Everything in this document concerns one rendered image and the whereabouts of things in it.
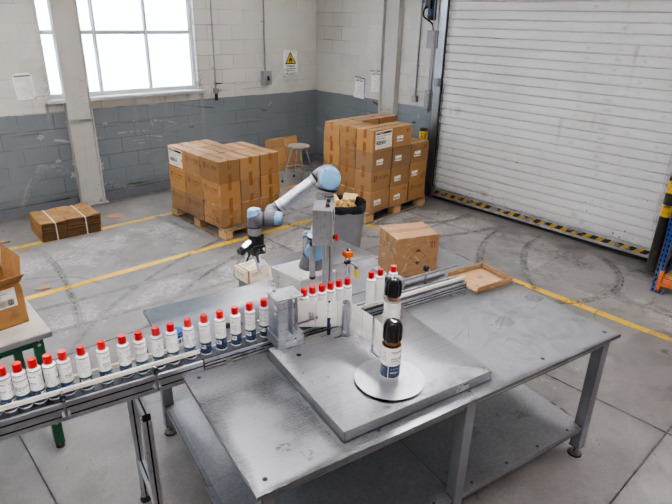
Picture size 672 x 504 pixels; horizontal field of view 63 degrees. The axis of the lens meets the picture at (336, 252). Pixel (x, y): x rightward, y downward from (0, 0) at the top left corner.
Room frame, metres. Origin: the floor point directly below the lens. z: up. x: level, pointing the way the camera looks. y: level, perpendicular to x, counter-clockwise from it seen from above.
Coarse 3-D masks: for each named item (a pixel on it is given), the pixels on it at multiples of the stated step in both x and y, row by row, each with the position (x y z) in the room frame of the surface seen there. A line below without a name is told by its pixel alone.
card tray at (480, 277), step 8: (480, 264) 3.32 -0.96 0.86; (448, 272) 3.17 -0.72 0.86; (456, 272) 3.20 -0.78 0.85; (464, 272) 3.24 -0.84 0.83; (472, 272) 3.24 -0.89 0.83; (480, 272) 3.24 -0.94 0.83; (488, 272) 3.25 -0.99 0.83; (496, 272) 3.22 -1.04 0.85; (464, 280) 3.12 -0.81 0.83; (472, 280) 3.12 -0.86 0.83; (480, 280) 3.12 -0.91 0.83; (488, 280) 3.13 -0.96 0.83; (496, 280) 3.13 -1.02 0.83; (504, 280) 3.07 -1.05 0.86; (472, 288) 3.01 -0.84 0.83; (480, 288) 2.96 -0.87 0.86; (488, 288) 3.00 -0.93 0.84
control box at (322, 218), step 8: (320, 200) 2.69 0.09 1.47; (320, 208) 2.56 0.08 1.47; (328, 208) 2.57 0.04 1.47; (312, 216) 2.54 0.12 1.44; (320, 216) 2.53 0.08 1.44; (328, 216) 2.53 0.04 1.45; (312, 224) 2.54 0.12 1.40; (320, 224) 2.53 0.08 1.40; (328, 224) 2.53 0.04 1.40; (312, 232) 2.54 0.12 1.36; (320, 232) 2.53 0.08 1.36; (328, 232) 2.53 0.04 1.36; (312, 240) 2.54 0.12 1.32; (320, 240) 2.53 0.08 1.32; (328, 240) 2.53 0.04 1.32
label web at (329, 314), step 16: (304, 304) 2.37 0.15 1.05; (320, 304) 2.37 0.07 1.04; (336, 304) 2.38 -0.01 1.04; (352, 304) 2.36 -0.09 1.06; (304, 320) 2.37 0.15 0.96; (320, 320) 2.38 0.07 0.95; (336, 320) 2.38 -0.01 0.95; (352, 320) 2.36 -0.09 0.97; (368, 320) 2.26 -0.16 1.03; (368, 336) 2.26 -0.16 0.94
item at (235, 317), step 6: (234, 306) 2.26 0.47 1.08; (234, 312) 2.24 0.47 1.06; (234, 318) 2.23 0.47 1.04; (240, 318) 2.26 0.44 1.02; (234, 324) 2.23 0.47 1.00; (240, 324) 2.25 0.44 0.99; (234, 330) 2.23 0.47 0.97; (240, 330) 2.25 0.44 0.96; (234, 336) 2.24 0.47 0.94; (240, 336) 2.25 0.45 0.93; (234, 342) 2.24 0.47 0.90; (240, 342) 2.25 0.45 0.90
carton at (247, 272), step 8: (240, 264) 2.86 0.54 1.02; (248, 264) 2.87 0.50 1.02; (264, 264) 2.87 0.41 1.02; (240, 272) 2.81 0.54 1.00; (248, 272) 2.77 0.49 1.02; (256, 272) 2.81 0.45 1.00; (264, 272) 2.85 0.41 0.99; (240, 280) 2.81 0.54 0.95; (248, 280) 2.77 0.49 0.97; (256, 280) 2.81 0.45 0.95
